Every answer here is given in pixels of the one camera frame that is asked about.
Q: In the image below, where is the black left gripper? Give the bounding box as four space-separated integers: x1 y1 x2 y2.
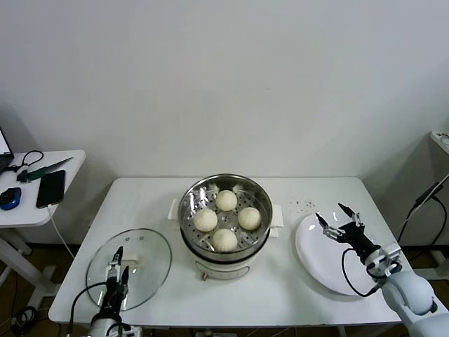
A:
100 245 130 317

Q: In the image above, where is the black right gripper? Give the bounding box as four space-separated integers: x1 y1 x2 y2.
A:
314 202 382 260

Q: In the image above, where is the round glass pot lid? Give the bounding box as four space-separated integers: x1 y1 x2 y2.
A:
85 227 173 312

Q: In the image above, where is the white steamed baozi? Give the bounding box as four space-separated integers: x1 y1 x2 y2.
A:
214 189 238 211
237 206 262 231
211 227 239 253
194 208 218 232

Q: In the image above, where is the steel steamer pot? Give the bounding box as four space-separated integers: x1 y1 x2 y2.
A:
168 198 283 282

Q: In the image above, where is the stainless steel steamer basket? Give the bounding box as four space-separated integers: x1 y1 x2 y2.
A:
178 173 274 256

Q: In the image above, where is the large white plate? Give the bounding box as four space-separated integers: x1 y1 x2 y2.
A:
294 212 387 296

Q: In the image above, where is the white table base bar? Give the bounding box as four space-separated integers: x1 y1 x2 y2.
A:
403 245 449 282

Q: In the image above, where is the white side table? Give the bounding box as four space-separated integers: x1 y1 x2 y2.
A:
0 150 87 310

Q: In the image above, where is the black smartphone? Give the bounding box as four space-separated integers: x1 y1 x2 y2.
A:
35 169 67 209

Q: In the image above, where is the white cabinet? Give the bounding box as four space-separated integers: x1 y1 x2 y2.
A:
428 129 449 197

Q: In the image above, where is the dark green flat tool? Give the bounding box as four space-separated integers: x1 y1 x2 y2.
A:
27 157 74 180

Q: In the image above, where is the blue computer mouse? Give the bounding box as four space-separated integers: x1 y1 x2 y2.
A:
0 187 22 211

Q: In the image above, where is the black laptop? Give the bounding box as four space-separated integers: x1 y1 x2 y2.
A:
0 128 15 173

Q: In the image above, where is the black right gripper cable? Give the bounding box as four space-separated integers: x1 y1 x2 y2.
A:
342 247 383 298

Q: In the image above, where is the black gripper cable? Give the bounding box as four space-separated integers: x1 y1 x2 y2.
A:
342 247 383 298
68 283 108 334

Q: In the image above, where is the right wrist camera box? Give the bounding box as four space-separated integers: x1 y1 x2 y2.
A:
364 245 403 278

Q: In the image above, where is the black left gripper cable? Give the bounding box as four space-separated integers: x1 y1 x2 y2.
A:
68 283 108 334

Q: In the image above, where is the white charging cable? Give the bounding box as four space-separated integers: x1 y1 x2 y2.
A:
47 203 76 259

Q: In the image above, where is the black floor cable bundle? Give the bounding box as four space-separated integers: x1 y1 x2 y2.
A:
10 304 39 334

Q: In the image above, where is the black looped cable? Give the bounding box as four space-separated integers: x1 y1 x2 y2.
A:
6 150 45 173

